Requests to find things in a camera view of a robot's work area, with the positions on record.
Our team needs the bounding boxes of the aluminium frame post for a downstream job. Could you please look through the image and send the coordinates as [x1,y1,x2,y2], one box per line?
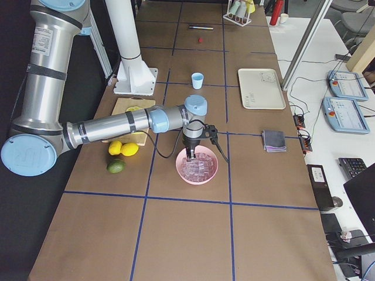
[281,0,333,91]

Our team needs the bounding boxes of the lemon slices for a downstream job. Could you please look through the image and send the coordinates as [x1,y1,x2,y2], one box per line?
[125,106,143,112]

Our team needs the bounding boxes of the red bottle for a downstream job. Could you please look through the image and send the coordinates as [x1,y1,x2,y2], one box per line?
[270,0,284,26]

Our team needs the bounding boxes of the green lime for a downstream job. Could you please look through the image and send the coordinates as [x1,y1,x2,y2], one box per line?
[107,159,126,174]

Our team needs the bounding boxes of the steel muddler with black tip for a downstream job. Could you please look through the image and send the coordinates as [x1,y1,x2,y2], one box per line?
[189,25,214,30]

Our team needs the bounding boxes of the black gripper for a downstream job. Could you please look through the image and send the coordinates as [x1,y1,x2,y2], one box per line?
[182,135,200,161]

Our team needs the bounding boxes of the yellow lemon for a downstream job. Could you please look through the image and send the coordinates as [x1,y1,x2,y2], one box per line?
[120,143,139,157]
[108,140,122,156]

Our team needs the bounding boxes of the light blue plastic cup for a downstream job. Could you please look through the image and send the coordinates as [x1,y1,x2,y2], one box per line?
[191,73,204,90]

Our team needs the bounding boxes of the grey-white cup on rack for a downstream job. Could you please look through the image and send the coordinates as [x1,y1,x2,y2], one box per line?
[236,1,247,18]

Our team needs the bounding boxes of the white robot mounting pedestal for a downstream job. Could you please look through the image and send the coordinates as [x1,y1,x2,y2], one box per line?
[105,0,158,96]

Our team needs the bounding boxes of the grey folded cloth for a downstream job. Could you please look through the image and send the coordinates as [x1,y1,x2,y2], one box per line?
[262,129,287,152]

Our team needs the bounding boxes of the blue teach pendant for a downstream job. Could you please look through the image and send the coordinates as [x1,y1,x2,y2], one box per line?
[322,97,370,134]
[327,70,369,101]

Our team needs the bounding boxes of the yellow cup on rack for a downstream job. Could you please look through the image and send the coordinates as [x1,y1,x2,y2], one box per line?
[245,0,255,14]

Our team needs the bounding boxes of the pink bowl of ice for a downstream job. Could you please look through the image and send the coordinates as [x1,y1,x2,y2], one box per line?
[175,145,218,185]

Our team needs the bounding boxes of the wooden cutting board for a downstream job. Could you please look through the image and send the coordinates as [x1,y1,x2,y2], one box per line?
[101,97,156,146]

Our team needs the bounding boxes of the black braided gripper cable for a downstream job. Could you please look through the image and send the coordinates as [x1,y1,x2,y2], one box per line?
[145,124,230,163]

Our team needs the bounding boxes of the black keyboard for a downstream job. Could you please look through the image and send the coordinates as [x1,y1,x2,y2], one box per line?
[338,157,367,179]

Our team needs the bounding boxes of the cream bear serving tray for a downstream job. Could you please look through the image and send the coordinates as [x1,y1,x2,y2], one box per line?
[237,68,286,110]

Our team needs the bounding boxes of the mint green cup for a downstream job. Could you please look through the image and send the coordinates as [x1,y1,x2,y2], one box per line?
[228,1,240,15]

